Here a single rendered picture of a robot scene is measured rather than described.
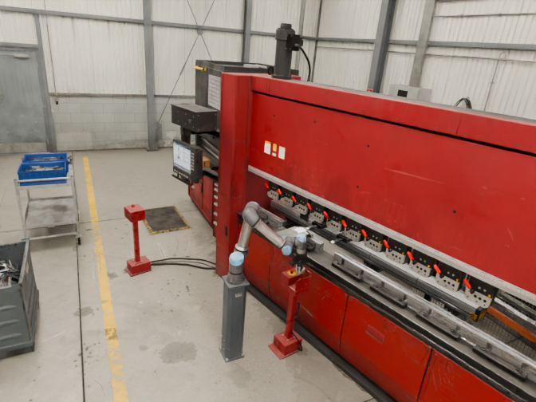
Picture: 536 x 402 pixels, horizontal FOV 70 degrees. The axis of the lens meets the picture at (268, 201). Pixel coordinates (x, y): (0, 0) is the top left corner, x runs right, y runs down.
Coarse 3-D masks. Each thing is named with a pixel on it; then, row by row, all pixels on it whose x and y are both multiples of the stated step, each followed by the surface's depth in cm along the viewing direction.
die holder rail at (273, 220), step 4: (260, 208) 407; (260, 212) 403; (264, 212) 397; (268, 212) 398; (264, 216) 399; (268, 216) 394; (272, 216) 389; (276, 216) 390; (268, 220) 395; (272, 220) 390; (276, 220) 384; (280, 220) 382; (272, 224) 391; (276, 224) 386; (280, 224) 385; (280, 228) 385
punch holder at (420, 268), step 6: (414, 252) 268; (420, 252) 264; (414, 258) 269; (420, 258) 265; (426, 258) 261; (432, 258) 258; (420, 264) 265; (426, 264) 262; (432, 264) 260; (414, 270) 270; (420, 270) 266; (426, 270) 263; (432, 270) 266; (426, 276) 264
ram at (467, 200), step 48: (288, 144) 348; (336, 144) 305; (384, 144) 270; (432, 144) 243; (480, 144) 221; (336, 192) 314; (384, 192) 278; (432, 192) 249; (480, 192) 226; (528, 192) 207; (432, 240) 256; (480, 240) 231; (528, 240) 211; (528, 288) 216
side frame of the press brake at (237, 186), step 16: (224, 80) 371; (240, 80) 361; (224, 96) 376; (240, 96) 367; (224, 112) 381; (240, 112) 373; (224, 128) 387; (240, 128) 380; (224, 144) 392; (240, 144) 386; (224, 160) 397; (240, 160) 393; (224, 176) 403; (240, 176) 401; (256, 176) 415; (224, 192) 409; (240, 192) 408; (256, 192) 423; (224, 208) 414; (240, 208) 416; (224, 224) 421; (224, 240) 427; (224, 256) 434; (224, 272) 441
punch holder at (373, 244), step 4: (368, 228) 295; (368, 232) 295; (372, 232) 292; (376, 232) 289; (368, 236) 296; (372, 236) 293; (376, 236) 290; (380, 236) 288; (384, 236) 288; (372, 240) 294; (376, 240) 291; (380, 240) 288; (364, 244) 301; (368, 244) 297; (372, 244) 294; (376, 244) 291; (380, 244) 289; (372, 248) 295; (376, 248) 292; (380, 248) 290; (384, 248) 295; (376, 252) 292
